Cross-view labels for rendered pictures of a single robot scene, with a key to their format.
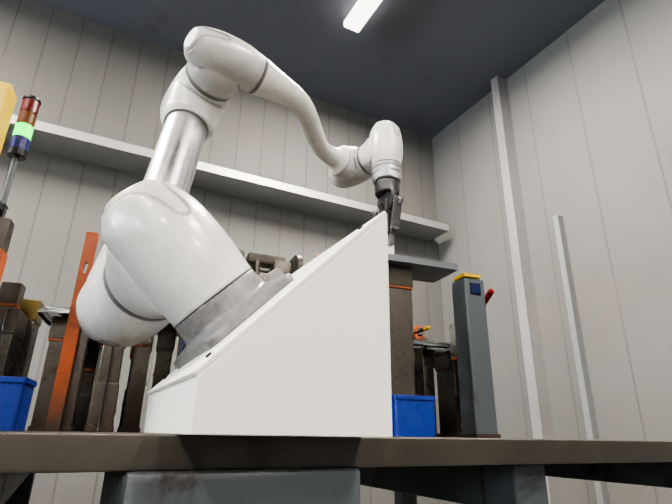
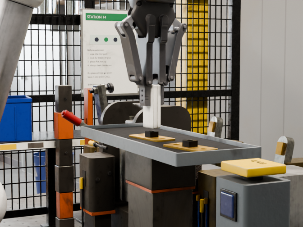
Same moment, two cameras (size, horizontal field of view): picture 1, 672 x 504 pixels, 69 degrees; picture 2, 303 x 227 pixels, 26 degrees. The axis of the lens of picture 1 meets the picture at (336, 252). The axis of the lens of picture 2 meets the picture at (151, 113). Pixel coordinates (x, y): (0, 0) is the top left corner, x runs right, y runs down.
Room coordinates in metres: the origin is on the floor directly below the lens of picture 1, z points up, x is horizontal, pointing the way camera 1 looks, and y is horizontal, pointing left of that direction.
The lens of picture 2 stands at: (1.20, -1.20, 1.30)
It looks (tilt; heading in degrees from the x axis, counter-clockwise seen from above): 5 degrees down; 84
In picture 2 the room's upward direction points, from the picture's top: straight up
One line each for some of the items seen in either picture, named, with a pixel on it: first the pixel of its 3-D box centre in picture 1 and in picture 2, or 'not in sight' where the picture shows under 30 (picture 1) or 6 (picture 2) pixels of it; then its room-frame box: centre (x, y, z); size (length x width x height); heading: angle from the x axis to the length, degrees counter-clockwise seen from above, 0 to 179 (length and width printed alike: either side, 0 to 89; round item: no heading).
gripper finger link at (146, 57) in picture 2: (390, 216); (145, 50); (1.29, -0.16, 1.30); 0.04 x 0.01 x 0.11; 120
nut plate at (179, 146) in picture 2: not in sight; (190, 144); (1.35, -0.27, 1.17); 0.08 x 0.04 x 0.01; 122
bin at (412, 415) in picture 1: (406, 416); not in sight; (1.21, -0.17, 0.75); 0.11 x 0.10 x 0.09; 110
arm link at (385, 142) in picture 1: (382, 147); not in sight; (1.31, -0.14, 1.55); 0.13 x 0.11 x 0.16; 40
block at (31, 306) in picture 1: (13, 362); not in sight; (1.41, 0.92, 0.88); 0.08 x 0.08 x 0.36; 20
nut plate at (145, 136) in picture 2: not in sight; (151, 134); (1.30, -0.15, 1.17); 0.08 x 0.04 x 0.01; 120
